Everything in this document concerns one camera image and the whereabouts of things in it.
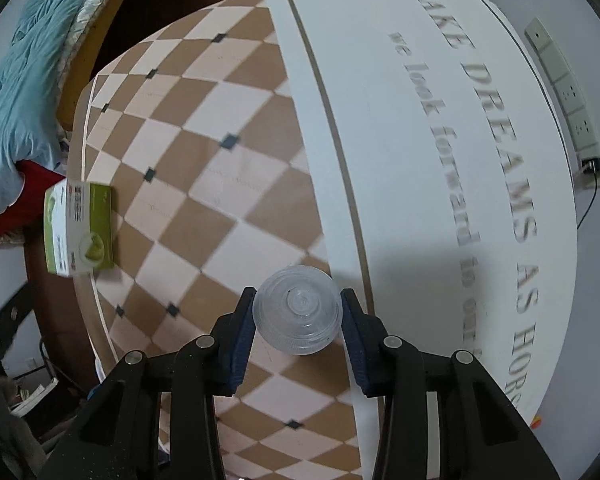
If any grey power strip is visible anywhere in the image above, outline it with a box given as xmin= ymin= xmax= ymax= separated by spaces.
xmin=524 ymin=18 xmax=600 ymax=188

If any green white box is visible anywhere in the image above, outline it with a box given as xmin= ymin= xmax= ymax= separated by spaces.
xmin=43 ymin=179 xmax=114 ymax=278

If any red blanket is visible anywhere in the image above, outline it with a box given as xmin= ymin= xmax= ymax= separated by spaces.
xmin=0 ymin=160 xmax=65 ymax=247

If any checkered white bed quilt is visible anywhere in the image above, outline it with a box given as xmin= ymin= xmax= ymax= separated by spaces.
xmin=66 ymin=0 xmax=580 ymax=480

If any clear plastic bottle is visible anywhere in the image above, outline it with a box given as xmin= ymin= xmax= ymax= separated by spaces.
xmin=252 ymin=266 xmax=342 ymax=356

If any light blue blanket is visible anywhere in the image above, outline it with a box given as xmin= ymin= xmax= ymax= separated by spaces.
xmin=0 ymin=0 xmax=85 ymax=214

